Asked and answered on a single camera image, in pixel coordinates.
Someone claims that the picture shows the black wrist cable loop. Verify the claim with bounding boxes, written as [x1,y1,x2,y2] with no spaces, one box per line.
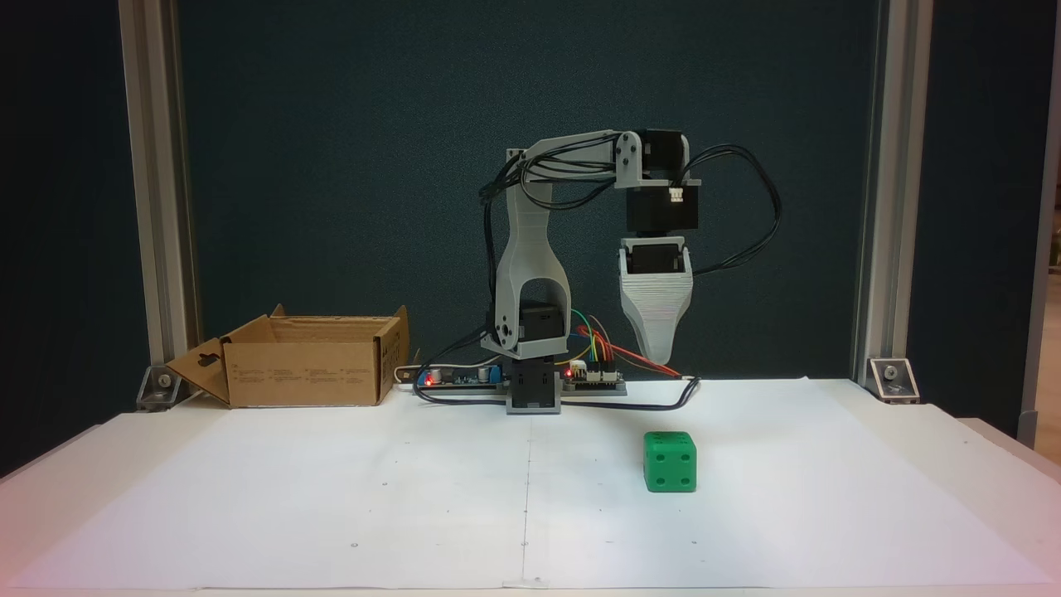
[681,144,782,276]

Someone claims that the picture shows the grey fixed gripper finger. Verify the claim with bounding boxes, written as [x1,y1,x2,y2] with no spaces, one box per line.
[620,280,694,363]

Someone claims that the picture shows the aluminium frame post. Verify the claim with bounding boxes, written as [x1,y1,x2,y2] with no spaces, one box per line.
[119,0,201,391]
[852,0,935,384]

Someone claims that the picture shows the orange red wire pair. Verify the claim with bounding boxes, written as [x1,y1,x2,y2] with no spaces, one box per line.
[578,325,682,379]

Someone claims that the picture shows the circuit board with blue component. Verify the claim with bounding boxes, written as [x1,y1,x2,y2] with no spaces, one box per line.
[413,358,508,396]

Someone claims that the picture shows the white paper sheet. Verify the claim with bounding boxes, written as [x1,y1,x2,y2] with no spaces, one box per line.
[4,377,1055,591]

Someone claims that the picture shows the open cardboard box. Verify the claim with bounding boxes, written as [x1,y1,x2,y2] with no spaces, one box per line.
[164,304,411,409]

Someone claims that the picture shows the green dice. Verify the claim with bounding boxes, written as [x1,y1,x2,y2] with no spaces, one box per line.
[643,430,698,493]

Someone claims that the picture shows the grey vertical bar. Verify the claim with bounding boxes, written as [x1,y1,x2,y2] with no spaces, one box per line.
[1018,0,1061,449]

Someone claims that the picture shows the circuit board with white connector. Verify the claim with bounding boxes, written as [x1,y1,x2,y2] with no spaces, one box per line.
[564,358,628,396]

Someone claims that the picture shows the green jumper wire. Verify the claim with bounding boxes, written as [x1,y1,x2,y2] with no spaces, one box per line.
[569,308,599,367]

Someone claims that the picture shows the metal corner bracket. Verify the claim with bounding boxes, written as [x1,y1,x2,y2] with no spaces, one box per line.
[135,365,183,412]
[868,357,920,405]

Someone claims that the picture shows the yellow jumper wire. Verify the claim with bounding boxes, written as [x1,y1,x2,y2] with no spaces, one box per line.
[554,332,603,367]

